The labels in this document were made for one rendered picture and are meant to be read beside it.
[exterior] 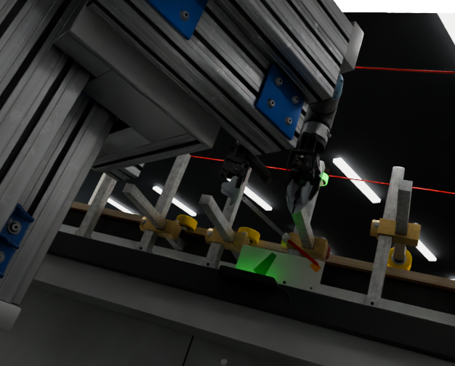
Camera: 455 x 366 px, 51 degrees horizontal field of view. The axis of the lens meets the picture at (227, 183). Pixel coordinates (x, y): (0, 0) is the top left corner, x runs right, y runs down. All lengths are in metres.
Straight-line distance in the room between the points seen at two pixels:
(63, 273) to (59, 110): 1.13
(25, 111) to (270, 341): 0.98
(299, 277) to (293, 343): 0.18
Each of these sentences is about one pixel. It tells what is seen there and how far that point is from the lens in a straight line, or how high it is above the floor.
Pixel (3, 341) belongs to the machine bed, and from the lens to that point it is 2.07.
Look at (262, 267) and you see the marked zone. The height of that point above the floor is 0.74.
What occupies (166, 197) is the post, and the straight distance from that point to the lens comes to 1.67.
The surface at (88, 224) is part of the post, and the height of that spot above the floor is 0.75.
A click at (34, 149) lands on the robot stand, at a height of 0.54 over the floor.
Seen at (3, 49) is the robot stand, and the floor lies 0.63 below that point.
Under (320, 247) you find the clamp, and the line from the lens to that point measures 1.45.
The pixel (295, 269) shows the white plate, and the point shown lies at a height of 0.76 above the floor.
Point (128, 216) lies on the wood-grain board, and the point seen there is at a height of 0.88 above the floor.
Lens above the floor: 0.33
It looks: 25 degrees up
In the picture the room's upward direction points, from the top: 20 degrees clockwise
